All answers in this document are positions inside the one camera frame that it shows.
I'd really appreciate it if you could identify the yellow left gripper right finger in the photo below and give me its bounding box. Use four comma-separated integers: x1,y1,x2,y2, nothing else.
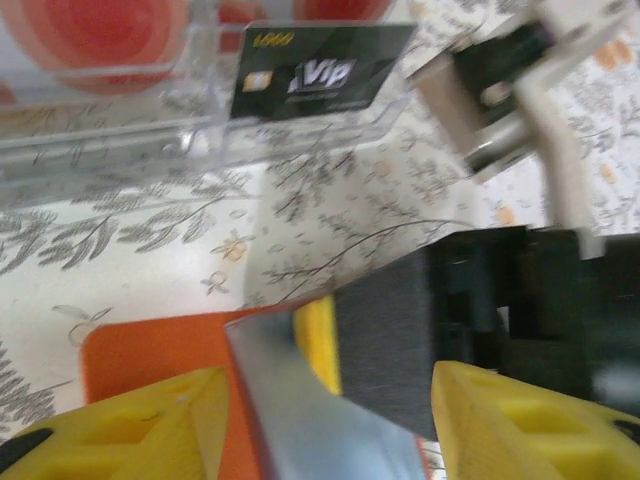
432,360,640,480

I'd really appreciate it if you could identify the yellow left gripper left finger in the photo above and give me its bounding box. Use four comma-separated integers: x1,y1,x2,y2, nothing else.
0,367,236,480

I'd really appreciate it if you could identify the orange card holder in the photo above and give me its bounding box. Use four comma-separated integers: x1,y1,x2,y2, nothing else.
82,294,436,480

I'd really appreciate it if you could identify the clear acrylic card stand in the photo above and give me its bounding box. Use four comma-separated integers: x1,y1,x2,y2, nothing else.
0,0,419,201

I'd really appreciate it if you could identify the red circle card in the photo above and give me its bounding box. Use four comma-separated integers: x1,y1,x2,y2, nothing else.
0,0,191,94
292,0,391,24

